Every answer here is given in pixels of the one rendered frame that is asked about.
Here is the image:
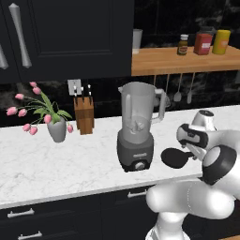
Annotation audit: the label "dark cupboard door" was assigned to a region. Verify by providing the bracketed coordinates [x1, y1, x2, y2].
[1, 0, 136, 83]
[0, 0, 22, 85]

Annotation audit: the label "grey flower vase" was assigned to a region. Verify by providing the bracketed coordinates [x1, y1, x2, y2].
[46, 115, 68, 144]

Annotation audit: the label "pink tulips with green leaves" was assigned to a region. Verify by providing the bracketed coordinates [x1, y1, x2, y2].
[6, 81, 75, 136]

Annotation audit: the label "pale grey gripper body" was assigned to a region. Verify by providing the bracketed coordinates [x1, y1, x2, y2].
[182, 142, 206, 162]

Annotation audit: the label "red jar with black lid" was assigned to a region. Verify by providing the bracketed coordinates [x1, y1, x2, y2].
[193, 25, 218, 56]

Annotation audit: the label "yellow canister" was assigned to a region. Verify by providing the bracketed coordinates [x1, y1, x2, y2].
[212, 29, 232, 56]

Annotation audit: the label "silver drawer handle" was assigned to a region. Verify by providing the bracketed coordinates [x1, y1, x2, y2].
[17, 231, 43, 240]
[127, 188, 148, 200]
[6, 207, 36, 219]

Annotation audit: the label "wooden wall shelf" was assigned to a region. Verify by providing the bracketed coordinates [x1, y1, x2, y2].
[130, 44, 240, 77]

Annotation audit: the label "dark bottle with yellow label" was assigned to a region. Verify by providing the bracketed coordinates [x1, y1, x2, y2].
[176, 33, 189, 56]

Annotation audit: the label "dark drawer front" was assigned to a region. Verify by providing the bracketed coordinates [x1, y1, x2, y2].
[100, 184, 158, 240]
[0, 218, 103, 240]
[0, 194, 103, 227]

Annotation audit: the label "hanging silver spatula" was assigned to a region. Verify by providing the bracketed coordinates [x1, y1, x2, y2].
[186, 72, 196, 105]
[172, 73, 183, 103]

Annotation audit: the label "pale grey cup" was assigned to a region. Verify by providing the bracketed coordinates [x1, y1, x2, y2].
[131, 28, 143, 55]

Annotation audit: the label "grey blender with clear jug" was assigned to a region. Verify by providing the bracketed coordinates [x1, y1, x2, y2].
[116, 81, 172, 173]

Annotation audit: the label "long silver cupboard handle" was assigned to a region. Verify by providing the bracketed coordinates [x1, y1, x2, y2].
[7, 2, 33, 69]
[0, 43, 9, 70]

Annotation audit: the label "wooden knife block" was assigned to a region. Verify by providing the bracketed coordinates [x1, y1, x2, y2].
[73, 96, 96, 136]

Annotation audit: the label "white wall socket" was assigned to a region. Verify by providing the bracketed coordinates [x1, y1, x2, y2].
[67, 78, 83, 98]

